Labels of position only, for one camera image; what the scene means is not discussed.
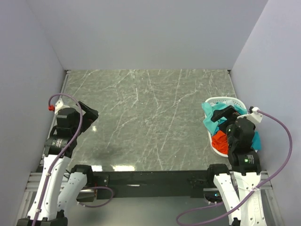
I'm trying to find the turquoise t-shirt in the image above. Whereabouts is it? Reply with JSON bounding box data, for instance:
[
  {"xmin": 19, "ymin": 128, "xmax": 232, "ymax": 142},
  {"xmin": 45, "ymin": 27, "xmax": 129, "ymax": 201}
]
[{"xmin": 201, "ymin": 102, "xmax": 227, "ymax": 136}]

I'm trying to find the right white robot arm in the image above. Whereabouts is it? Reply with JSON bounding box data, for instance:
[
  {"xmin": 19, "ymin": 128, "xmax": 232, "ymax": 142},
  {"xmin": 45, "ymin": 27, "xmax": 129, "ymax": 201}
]
[{"xmin": 206, "ymin": 105, "xmax": 267, "ymax": 226}]

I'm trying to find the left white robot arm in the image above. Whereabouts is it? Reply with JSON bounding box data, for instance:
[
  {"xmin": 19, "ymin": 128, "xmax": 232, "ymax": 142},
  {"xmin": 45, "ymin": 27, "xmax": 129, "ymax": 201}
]
[{"xmin": 17, "ymin": 99, "xmax": 98, "ymax": 226}]

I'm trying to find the white plastic laundry basket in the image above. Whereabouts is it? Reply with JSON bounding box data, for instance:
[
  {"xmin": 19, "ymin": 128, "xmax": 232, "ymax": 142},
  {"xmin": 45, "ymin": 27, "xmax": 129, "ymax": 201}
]
[{"xmin": 201, "ymin": 97, "xmax": 262, "ymax": 158}]

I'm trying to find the blue t-shirt in basket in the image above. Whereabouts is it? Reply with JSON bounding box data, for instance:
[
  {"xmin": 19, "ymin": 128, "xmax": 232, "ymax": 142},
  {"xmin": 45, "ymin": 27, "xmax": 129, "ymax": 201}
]
[{"xmin": 213, "ymin": 101, "xmax": 261, "ymax": 151}]

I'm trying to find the orange t-shirt in basket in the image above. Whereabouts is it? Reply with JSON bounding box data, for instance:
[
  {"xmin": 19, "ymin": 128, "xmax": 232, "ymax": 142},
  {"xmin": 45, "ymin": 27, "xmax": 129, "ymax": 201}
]
[{"xmin": 212, "ymin": 130, "xmax": 228, "ymax": 155}]

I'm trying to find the black base bar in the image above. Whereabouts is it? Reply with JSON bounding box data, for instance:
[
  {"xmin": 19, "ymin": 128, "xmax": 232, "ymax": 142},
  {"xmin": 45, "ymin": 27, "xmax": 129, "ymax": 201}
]
[{"xmin": 88, "ymin": 170, "xmax": 222, "ymax": 203}]

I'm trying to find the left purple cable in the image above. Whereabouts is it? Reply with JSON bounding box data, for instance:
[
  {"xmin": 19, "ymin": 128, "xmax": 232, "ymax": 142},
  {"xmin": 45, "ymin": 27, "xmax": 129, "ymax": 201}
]
[{"xmin": 30, "ymin": 93, "xmax": 83, "ymax": 226}]

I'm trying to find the purple cable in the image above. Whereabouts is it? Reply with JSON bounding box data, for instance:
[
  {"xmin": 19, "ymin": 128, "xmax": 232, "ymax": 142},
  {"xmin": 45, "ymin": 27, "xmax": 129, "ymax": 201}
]
[
  {"xmin": 176, "ymin": 110, "xmax": 293, "ymax": 226},
  {"xmin": 30, "ymin": 93, "xmax": 83, "ymax": 226}
]

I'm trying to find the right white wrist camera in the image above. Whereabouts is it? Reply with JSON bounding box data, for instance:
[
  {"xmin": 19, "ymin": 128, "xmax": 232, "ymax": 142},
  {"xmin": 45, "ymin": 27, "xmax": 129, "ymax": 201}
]
[{"xmin": 248, "ymin": 106, "xmax": 263, "ymax": 124}]

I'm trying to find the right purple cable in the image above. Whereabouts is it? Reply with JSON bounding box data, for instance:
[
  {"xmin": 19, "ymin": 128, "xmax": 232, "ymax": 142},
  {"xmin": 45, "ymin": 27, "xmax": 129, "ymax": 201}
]
[{"xmin": 176, "ymin": 110, "xmax": 293, "ymax": 226}]

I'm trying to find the aluminium frame rail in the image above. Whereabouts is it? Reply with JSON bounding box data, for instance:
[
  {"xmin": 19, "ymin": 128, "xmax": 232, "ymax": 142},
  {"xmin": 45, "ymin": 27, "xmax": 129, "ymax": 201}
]
[{"xmin": 13, "ymin": 70, "xmax": 71, "ymax": 226}]

